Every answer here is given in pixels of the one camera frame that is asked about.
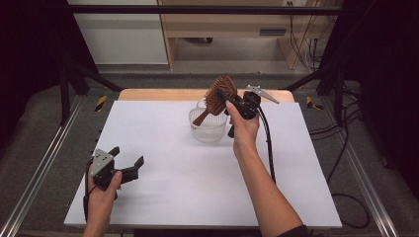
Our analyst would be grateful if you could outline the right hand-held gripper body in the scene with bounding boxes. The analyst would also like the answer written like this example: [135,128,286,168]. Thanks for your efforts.
[229,84,281,120]

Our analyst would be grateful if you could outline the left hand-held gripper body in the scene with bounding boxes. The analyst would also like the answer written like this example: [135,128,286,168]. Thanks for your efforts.
[90,148,124,193]

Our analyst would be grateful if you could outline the brown wooden hairbrush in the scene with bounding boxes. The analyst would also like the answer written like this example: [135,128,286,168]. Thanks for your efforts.
[192,74,238,127]

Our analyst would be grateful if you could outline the white slotted plastic basket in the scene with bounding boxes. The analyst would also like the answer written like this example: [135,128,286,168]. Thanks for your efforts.
[188,98,229,143]

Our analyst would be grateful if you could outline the person's right hand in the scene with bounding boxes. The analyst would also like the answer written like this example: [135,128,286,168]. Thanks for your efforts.
[225,100,261,156]

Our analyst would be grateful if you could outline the person's left hand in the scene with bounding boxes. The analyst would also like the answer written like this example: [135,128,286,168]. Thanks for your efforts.
[86,170,124,212]

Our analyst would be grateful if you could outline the yellow black tape marker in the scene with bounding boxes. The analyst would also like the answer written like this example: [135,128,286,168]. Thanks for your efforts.
[94,95,109,113]
[305,95,324,111]

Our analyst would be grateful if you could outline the wooden table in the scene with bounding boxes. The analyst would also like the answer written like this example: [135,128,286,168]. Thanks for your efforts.
[118,88,295,104]

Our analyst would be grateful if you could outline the light wooden desk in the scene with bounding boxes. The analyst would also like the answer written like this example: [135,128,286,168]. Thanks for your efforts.
[157,0,330,71]

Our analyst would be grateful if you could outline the black metal stand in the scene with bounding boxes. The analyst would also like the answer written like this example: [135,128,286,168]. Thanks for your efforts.
[282,62,348,126]
[58,60,125,126]

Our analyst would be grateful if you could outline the grey desk label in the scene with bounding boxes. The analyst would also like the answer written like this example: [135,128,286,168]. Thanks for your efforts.
[259,29,288,37]

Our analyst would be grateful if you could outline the black curtain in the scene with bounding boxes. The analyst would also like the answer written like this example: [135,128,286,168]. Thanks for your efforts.
[318,0,419,191]
[0,0,97,144]

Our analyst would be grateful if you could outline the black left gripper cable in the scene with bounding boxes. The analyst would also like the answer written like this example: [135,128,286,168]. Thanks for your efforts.
[82,158,99,222]

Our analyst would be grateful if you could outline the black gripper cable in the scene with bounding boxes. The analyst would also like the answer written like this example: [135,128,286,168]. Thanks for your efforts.
[256,106,277,185]
[82,158,99,222]

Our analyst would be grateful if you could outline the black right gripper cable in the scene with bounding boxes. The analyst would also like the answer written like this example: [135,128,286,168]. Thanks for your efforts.
[256,106,277,185]

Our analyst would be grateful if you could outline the aluminium floor rail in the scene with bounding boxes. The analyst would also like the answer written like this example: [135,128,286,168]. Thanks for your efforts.
[0,94,84,237]
[320,98,400,237]

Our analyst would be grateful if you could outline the bundle of black desk cables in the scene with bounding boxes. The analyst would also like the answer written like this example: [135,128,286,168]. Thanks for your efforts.
[289,14,322,72]

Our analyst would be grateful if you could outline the black horizontal frame bar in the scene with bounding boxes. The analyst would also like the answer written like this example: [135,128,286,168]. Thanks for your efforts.
[65,4,350,17]

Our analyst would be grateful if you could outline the black floor cables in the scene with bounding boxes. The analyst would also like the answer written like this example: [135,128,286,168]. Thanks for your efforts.
[308,81,372,230]

